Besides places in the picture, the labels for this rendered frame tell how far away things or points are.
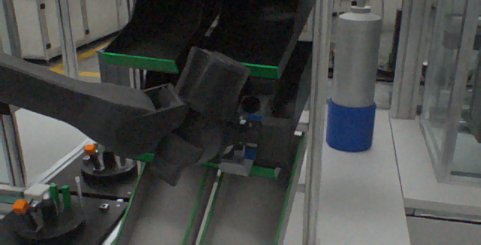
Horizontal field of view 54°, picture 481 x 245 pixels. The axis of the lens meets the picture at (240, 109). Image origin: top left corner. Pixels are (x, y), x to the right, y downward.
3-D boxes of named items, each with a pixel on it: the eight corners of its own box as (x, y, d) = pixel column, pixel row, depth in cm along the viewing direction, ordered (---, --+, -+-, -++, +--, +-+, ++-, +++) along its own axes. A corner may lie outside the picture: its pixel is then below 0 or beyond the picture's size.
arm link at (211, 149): (174, 195, 49) (212, 118, 48) (132, 168, 51) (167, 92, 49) (201, 185, 56) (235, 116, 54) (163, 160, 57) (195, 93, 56)
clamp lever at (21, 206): (35, 233, 92) (21, 208, 87) (26, 231, 92) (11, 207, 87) (45, 218, 94) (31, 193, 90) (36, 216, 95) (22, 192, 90)
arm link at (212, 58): (112, 145, 46) (161, 34, 44) (105, 116, 54) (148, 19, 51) (213, 176, 51) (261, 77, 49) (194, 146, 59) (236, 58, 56)
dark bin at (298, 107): (276, 181, 73) (270, 149, 68) (200, 165, 77) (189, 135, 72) (321, 65, 90) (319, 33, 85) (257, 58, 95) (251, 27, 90)
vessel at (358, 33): (374, 110, 150) (388, -13, 136) (329, 107, 153) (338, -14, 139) (373, 96, 162) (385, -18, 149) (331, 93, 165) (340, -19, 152)
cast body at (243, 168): (248, 176, 69) (239, 149, 63) (220, 172, 70) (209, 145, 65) (264, 131, 73) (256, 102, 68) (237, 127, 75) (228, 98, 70)
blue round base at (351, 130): (372, 154, 154) (377, 111, 149) (324, 149, 157) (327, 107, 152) (371, 135, 168) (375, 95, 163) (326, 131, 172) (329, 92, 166)
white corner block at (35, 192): (43, 210, 108) (40, 195, 106) (25, 207, 109) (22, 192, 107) (55, 199, 112) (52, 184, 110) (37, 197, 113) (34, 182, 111)
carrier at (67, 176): (134, 206, 109) (129, 157, 105) (40, 194, 114) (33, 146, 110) (170, 159, 131) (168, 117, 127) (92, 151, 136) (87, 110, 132)
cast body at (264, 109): (264, 147, 77) (258, 118, 72) (238, 144, 79) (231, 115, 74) (276, 111, 83) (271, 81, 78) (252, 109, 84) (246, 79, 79)
